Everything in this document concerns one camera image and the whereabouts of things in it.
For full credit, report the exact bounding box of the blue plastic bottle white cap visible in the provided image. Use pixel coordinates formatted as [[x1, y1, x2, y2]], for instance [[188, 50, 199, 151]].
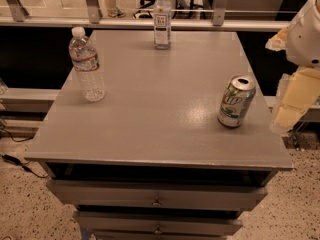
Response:
[[153, 0, 171, 49]]

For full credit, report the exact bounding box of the person leg and shoe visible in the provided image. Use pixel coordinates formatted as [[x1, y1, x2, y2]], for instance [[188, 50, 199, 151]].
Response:
[[104, 0, 126, 18]]

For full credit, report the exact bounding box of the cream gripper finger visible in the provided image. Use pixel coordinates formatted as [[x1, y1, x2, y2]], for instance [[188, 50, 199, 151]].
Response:
[[269, 66, 320, 134], [265, 26, 289, 51]]

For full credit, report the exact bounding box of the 7up soda can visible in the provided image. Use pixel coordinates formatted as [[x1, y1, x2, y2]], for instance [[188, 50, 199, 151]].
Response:
[[217, 75, 256, 128]]

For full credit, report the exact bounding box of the clear water bottle red label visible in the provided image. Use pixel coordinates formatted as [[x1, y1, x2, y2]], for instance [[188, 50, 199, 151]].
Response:
[[69, 27, 105, 102]]

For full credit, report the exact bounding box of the metal railing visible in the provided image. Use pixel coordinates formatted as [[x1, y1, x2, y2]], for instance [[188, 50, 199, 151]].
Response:
[[0, 0, 297, 32]]

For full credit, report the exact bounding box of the grey drawer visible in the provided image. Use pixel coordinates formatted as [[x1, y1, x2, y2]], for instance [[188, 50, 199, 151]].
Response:
[[47, 180, 267, 211], [74, 212, 242, 236]]

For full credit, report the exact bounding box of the grey drawer cabinet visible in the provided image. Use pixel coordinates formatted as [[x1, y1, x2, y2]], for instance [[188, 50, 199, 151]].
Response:
[[26, 30, 292, 240]]

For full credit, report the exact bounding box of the black cable on floor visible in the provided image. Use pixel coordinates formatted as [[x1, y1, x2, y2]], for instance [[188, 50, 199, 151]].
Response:
[[0, 153, 50, 180]]

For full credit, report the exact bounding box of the top grey drawer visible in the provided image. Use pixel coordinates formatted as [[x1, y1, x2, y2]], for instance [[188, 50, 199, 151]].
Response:
[[47, 180, 267, 211]]

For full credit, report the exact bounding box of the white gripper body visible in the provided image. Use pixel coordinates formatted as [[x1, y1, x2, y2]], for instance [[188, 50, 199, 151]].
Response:
[[286, 0, 320, 68]]

